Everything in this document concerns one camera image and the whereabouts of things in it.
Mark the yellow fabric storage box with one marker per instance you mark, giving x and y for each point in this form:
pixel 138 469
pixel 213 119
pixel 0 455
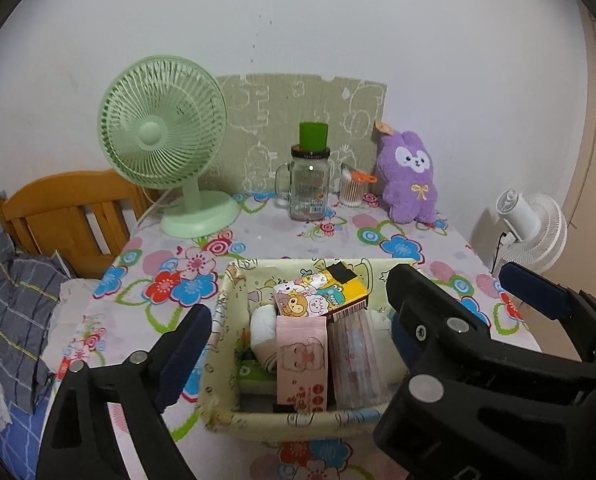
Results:
pixel 278 422

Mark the white standing fan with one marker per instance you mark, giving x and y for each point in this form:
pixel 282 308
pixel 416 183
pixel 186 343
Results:
pixel 528 225

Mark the grey plaid pillow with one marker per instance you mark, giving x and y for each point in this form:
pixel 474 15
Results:
pixel 12 310

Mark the yellow cartoon print packet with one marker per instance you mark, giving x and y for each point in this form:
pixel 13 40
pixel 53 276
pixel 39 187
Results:
pixel 323 292

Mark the glass jar with green lid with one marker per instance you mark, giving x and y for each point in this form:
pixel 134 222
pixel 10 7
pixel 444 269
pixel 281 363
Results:
pixel 308 190

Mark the green desk fan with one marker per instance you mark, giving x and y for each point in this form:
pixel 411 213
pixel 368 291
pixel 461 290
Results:
pixel 152 135

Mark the pink baby print packet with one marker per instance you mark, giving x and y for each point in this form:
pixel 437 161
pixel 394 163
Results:
pixel 303 360

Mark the white sock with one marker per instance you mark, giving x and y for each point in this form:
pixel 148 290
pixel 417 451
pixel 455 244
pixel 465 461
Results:
pixel 263 330

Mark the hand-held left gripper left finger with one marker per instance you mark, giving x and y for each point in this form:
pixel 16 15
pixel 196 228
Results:
pixel 187 350

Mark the green tissue packet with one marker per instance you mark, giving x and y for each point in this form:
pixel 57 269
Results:
pixel 255 377

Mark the clear plastic mask packet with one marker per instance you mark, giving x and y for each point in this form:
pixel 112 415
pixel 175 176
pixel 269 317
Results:
pixel 358 360

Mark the blue checkered bedsheet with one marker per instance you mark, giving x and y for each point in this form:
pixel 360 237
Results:
pixel 20 435

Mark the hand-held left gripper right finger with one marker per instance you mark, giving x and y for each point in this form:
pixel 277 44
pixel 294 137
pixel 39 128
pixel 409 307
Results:
pixel 402 340

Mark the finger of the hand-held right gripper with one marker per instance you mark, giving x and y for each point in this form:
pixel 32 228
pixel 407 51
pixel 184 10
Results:
pixel 538 290
pixel 443 310

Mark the white blanket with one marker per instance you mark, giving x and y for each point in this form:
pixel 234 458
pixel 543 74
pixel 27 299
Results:
pixel 72 305

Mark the purple plush bunny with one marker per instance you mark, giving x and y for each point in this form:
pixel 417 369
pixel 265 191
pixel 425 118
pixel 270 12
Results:
pixel 410 195

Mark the wooden bed headboard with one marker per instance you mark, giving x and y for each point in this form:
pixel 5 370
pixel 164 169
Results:
pixel 67 205

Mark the cotton swab container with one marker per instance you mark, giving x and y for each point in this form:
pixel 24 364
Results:
pixel 350 192

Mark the green printed board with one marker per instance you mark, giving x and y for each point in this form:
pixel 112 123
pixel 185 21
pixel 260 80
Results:
pixel 273 110

